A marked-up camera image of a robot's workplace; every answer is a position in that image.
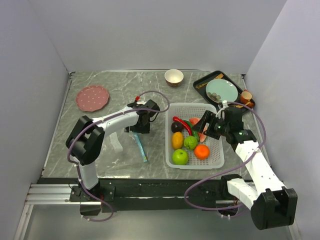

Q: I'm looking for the white and red bowl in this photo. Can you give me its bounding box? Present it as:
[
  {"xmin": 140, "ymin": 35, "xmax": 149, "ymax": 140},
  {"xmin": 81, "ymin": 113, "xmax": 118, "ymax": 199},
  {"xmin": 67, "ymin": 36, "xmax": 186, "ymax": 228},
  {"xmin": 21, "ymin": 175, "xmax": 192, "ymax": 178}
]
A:
[{"xmin": 164, "ymin": 69, "xmax": 184, "ymax": 87}]

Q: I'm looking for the light green plate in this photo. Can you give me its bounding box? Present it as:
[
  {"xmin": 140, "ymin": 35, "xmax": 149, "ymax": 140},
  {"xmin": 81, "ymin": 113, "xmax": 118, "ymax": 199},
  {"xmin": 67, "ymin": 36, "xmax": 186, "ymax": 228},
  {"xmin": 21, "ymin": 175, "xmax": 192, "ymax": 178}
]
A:
[{"xmin": 205, "ymin": 79, "xmax": 238, "ymax": 104}]

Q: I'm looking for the watermelon slice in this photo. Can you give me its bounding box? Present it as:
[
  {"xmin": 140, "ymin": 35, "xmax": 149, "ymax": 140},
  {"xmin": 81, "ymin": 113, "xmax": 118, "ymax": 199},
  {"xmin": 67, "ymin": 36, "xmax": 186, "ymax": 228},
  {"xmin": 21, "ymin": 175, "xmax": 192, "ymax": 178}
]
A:
[{"xmin": 189, "ymin": 117, "xmax": 207, "ymax": 143}]

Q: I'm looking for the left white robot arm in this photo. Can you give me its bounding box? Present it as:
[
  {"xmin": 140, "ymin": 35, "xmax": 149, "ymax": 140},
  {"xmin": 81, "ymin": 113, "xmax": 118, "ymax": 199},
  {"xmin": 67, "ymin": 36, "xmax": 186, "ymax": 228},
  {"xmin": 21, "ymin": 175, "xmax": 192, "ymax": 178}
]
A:
[{"xmin": 65, "ymin": 99, "xmax": 160, "ymax": 201}]

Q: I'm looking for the green apple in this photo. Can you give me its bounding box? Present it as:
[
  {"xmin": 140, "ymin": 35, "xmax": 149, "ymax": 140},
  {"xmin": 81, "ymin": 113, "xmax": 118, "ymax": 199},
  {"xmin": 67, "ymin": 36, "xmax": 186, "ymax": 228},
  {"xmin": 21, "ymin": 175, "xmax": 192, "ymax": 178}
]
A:
[{"xmin": 172, "ymin": 149, "xmax": 189, "ymax": 165}]

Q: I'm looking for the orange fruit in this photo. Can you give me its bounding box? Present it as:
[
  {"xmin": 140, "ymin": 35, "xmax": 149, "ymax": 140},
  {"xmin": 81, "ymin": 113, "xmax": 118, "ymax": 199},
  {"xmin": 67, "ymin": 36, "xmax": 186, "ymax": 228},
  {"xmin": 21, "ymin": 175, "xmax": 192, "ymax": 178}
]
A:
[{"xmin": 193, "ymin": 144, "xmax": 210, "ymax": 160}]

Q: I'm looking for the pink dotted plate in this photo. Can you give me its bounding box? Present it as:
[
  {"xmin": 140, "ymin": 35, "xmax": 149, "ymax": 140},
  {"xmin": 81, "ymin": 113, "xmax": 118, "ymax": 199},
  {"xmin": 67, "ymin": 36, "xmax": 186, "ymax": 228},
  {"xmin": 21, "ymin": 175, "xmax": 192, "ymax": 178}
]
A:
[{"xmin": 75, "ymin": 85, "xmax": 110, "ymax": 113}]

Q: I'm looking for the yellow mango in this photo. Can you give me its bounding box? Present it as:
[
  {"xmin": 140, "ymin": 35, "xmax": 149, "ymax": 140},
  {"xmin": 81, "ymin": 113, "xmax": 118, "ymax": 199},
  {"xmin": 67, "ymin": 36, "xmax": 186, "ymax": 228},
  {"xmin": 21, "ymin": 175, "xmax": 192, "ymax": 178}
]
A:
[{"xmin": 171, "ymin": 131, "xmax": 184, "ymax": 150}]

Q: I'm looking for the green chili pepper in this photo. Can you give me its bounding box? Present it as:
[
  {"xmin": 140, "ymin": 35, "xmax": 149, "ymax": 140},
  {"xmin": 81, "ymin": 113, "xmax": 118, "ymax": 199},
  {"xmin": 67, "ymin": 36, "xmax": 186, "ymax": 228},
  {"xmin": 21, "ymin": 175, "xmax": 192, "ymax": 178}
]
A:
[{"xmin": 184, "ymin": 120, "xmax": 200, "ymax": 142}]

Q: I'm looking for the orange cup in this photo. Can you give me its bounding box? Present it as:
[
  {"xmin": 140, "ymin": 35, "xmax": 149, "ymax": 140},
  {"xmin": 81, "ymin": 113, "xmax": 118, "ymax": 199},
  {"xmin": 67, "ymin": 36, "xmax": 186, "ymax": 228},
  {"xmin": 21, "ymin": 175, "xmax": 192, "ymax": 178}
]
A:
[{"xmin": 240, "ymin": 89, "xmax": 253, "ymax": 104}]

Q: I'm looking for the white plastic basket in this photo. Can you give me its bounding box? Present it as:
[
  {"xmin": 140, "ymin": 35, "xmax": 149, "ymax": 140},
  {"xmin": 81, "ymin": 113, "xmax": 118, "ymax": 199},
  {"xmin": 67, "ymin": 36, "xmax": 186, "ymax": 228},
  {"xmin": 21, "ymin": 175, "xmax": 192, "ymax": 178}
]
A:
[{"xmin": 165, "ymin": 102, "xmax": 225, "ymax": 170}]

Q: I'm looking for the black tray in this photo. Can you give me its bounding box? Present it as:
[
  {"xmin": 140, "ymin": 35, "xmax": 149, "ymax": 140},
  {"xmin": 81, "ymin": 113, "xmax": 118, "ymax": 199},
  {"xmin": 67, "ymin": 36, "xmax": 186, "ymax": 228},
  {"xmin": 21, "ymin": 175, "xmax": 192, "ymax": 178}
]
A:
[{"xmin": 193, "ymin": 70, "xmax": 245, "ymax": 110}]

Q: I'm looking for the light green wrinkled fruit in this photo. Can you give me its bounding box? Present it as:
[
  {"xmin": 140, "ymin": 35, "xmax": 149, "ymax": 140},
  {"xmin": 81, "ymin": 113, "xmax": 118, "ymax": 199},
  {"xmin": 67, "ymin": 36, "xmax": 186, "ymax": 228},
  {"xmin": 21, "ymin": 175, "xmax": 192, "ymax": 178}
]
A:
[{"xmin": 183, "ymin": 135, "xmax": 198, "ymax": 151}]

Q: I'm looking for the red chili pepper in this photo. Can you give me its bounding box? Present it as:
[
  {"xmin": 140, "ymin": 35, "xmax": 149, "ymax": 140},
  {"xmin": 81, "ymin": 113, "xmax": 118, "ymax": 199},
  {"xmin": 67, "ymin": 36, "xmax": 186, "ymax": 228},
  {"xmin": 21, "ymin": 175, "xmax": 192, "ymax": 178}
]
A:
[{"xmin": 172, "ymin": 116, "xmax": 193, "ymax": 136}]

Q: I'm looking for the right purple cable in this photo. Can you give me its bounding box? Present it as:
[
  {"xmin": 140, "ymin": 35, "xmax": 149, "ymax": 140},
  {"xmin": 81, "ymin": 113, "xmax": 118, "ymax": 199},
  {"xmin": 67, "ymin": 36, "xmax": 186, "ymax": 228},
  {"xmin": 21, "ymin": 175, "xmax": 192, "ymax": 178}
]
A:
[{"xmin": 184, "ymin": 101, "xmax": 267, "ymax": 220}]

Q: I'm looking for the clear zip bag blue zipper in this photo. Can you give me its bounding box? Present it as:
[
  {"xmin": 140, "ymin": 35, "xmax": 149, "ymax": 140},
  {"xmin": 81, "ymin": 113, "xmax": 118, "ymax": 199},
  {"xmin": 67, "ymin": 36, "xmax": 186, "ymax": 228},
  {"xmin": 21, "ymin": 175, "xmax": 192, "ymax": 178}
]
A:
[{"xmin": 109, "ymin": 132, "xmax": 149, "ymax": 170}]

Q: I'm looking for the aluminium rail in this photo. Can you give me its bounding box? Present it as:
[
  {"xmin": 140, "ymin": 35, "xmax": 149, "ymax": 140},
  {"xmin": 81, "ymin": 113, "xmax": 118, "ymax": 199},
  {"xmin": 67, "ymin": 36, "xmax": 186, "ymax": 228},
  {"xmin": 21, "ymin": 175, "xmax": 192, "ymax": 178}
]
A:
[{"xmin": 24, "ymin": 182, "xmax": 83, "ymax": 205}]

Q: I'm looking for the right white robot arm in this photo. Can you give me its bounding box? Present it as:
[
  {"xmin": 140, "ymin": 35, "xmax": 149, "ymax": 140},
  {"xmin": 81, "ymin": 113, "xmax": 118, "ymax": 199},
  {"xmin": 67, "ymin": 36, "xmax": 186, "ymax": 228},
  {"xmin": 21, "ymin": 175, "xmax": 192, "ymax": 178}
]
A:
[{"xmin": 193, "ymin": 107, "xmax": 298, "ymax": 230}]

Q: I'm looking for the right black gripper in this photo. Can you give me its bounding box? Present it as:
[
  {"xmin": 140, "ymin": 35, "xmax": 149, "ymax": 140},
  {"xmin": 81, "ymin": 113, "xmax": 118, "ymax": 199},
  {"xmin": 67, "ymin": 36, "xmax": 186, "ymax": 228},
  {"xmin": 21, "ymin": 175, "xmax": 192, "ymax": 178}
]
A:
[{"xmin": 191, "ymin": 110, "xmax": 230, "ymax": 140}]

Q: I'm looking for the dark brown fruit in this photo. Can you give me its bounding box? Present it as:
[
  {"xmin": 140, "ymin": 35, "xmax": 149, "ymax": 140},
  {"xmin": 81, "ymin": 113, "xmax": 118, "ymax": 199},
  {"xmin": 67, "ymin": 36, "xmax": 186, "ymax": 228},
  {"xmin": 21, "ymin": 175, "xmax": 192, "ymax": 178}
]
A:
[{"xmin": 171, "ymin": 121, "xmax": 184, "ymax": 133}]

